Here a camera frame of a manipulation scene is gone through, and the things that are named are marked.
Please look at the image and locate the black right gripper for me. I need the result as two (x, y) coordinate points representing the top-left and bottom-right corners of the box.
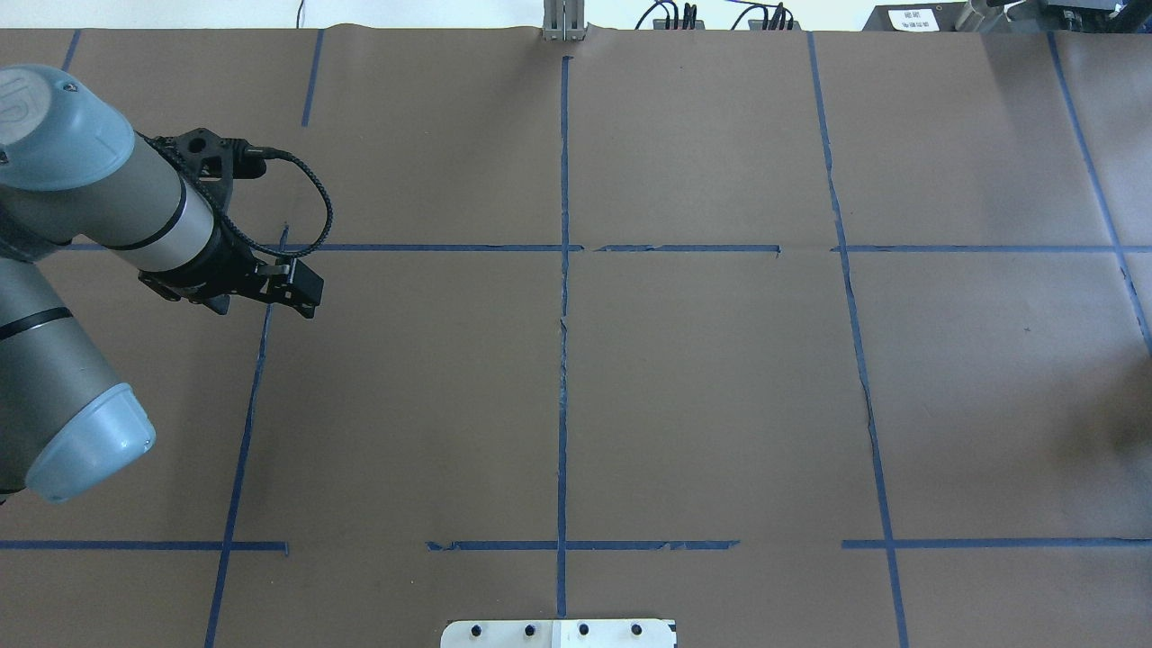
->
(139, 225), (265, 316)

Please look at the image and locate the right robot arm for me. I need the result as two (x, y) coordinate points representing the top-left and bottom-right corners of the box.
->
(3, 63), (260, 503)

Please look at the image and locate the orange black adapter box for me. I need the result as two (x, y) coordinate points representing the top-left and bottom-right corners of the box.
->
(634, 1), (704, 32)

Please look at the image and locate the white label card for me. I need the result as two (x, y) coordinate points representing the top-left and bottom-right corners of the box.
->
(887, 7), (940, 33)

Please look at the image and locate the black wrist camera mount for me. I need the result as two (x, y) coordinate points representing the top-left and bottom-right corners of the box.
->
(147, 128), (325, 321)

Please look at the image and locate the black right camera cable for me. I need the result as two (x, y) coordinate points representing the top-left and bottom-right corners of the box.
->
(157, 135), (336, 264)

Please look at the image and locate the aluminium frame post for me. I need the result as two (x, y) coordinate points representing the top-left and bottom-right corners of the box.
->
(541, 0), (588, 42)

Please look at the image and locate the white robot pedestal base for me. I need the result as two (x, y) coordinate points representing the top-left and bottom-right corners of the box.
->
(440, 618), (679, 647)

